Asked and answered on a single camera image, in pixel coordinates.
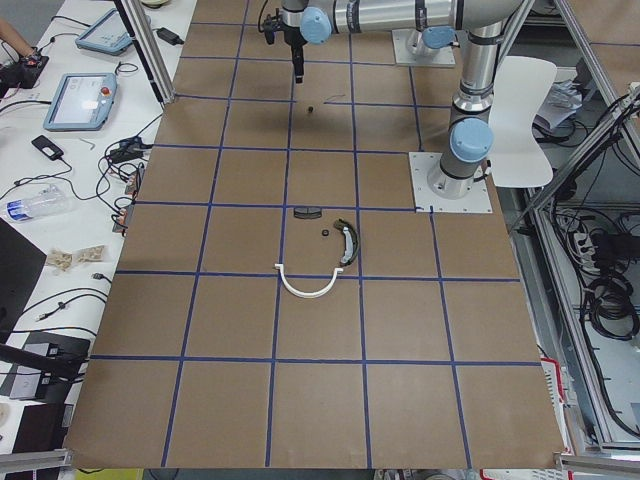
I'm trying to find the teach pendant tablet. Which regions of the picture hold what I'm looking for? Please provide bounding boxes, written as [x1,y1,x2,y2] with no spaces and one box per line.
[43,72,118,132]
[75,8,132,56]

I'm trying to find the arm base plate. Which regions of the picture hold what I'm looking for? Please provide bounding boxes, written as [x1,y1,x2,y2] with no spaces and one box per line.
[392,29,456,68]
[409,152,493,214]

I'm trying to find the white plastic chair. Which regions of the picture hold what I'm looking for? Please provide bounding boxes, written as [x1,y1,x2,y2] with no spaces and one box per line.
[488,56,557,188]

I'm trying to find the green brake shoe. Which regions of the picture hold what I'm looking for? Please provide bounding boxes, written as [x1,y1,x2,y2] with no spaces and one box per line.
[334,218,360,267]

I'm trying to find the black power adapter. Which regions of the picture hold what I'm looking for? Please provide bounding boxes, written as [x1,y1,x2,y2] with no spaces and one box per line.
[156,27,184,46]

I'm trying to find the black phone on table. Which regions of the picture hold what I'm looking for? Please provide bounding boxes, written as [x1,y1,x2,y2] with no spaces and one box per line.
[31,135,64,161]

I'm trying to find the far teach pendant tablet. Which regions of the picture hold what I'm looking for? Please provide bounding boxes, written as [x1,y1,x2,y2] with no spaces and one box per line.
[75,8,132,56]

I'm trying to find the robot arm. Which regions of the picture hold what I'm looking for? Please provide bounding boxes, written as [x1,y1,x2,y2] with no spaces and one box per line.
[257,0,531,199]
[408,26,456,55]

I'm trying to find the aluminium frame post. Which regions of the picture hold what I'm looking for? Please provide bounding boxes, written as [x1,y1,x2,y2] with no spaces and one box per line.
[114,0,175,105]

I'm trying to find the near teach pendant tablet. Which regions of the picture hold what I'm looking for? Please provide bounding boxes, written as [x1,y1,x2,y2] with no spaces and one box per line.
[43,72,118,132]

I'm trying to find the white curved plastic bracket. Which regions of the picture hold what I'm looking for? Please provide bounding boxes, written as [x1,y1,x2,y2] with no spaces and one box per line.
[272,263,345,300]

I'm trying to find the clear plastic water bottle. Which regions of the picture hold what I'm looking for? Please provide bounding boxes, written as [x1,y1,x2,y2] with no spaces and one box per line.
[1,184,69,222]

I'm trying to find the black brake pad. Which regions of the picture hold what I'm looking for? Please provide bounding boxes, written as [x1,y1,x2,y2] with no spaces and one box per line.
[293,206,323,220]

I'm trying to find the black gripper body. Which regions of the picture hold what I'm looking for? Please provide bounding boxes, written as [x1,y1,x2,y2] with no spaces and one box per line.
[258,9,307,49]

